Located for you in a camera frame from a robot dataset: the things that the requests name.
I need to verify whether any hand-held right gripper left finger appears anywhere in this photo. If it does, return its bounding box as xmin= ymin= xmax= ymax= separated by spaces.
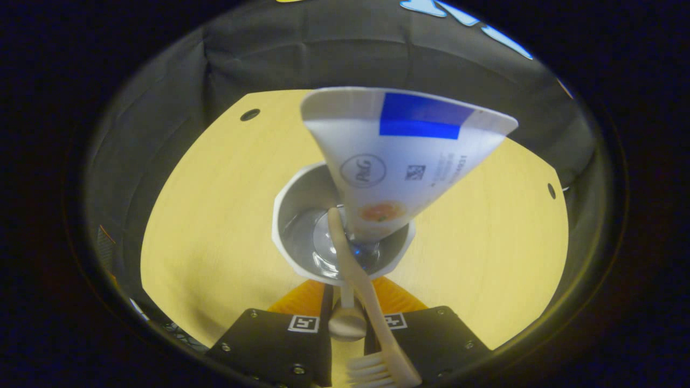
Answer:
xmin=206 ymin=280 xmax=335 ymax=388

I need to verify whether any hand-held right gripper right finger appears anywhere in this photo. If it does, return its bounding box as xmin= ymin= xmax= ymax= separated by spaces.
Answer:
xmin=364 ymin=276 xmax=492 ymax=386

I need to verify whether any beige toothbrush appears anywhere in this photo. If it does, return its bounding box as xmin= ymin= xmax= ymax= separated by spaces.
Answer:
xmin=327 ymin=207 xmax=423 ymax=388

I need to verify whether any white cup with wooden handle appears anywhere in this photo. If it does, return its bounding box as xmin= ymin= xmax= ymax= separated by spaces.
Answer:
xmin=271 ymin=162 xmax=417 ymax=343

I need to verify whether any white toothpaste tube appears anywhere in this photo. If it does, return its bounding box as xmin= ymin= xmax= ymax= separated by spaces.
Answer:
xmin=300 ymin=86 xmax=519 ymax=257

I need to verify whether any light wooden desktop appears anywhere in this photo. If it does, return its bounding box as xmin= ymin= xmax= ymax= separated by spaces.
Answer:
xmin=140 ymin=89 xmax=570 ymax=388

